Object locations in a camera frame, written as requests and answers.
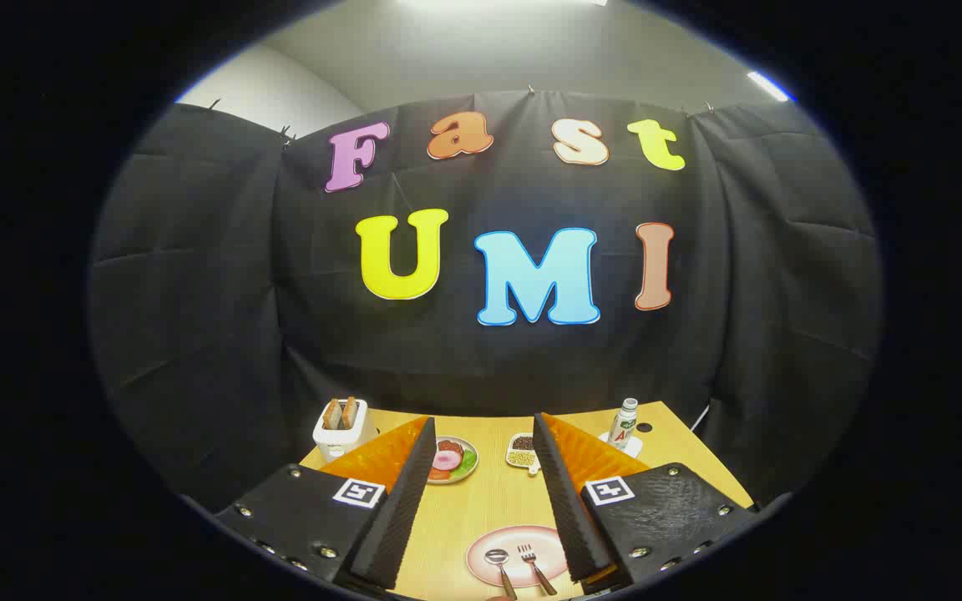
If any metal fork wooden handle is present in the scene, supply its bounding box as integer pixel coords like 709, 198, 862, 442
518, 544, 559, 596

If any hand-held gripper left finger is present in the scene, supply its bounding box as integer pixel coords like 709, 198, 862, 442
214, 416, 438, 595

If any metal spoon wooden handle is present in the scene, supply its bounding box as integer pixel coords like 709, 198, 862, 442
484, 548, 519, 600

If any white plastic bottle green cap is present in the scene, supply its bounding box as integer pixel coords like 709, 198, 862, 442
608, 398, 639, 450

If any white square coaster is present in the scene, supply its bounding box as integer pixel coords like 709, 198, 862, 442
598, 432, 643, 459

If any grey food plate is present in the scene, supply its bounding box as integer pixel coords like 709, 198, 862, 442
427, 436, 479, 485

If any white toaster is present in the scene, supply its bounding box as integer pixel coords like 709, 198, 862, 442
312, 399, 380, 462

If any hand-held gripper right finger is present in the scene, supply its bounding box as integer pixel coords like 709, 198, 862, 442
531, 412, 757, 595

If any white divided tray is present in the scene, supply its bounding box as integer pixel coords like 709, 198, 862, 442
505, 432, 542, 477

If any pink plate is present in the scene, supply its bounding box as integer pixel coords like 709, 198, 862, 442
466, 524, 570, 588

